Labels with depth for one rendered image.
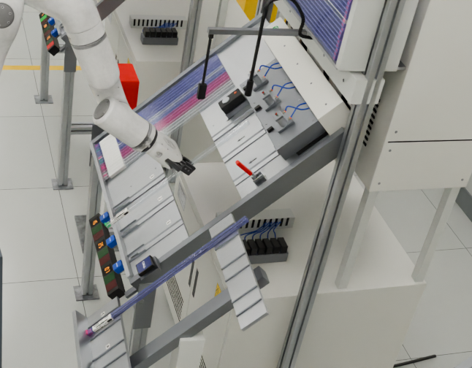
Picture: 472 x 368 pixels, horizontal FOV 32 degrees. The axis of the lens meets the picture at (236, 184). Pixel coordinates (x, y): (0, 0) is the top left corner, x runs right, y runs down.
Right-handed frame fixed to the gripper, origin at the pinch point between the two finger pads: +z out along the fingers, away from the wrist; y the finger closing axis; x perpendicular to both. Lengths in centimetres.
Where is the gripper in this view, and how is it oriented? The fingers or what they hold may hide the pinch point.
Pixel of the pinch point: (185, 166)
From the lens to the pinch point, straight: 234.6
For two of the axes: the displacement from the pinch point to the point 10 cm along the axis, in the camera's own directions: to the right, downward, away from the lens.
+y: -2.9, -5.9, 7.6
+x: -7.0, 6.7, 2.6
